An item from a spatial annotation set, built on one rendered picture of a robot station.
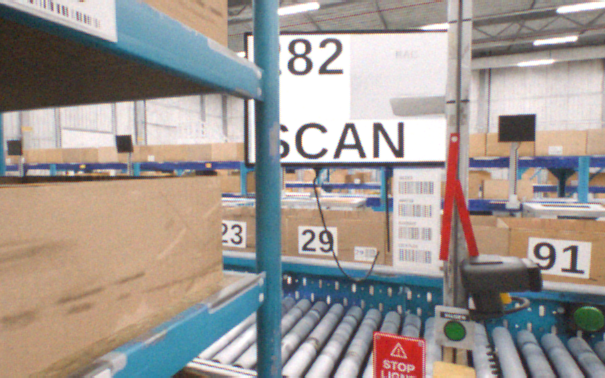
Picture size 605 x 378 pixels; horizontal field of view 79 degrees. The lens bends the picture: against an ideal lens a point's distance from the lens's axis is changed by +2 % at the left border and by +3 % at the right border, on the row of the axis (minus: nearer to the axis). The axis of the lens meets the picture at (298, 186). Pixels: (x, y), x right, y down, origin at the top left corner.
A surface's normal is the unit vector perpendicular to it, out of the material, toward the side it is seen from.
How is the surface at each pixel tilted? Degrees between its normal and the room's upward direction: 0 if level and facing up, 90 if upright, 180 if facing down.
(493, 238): 90
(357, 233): 90
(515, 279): 90
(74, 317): 92
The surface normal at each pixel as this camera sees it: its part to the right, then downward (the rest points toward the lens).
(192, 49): 0.93, 0.01
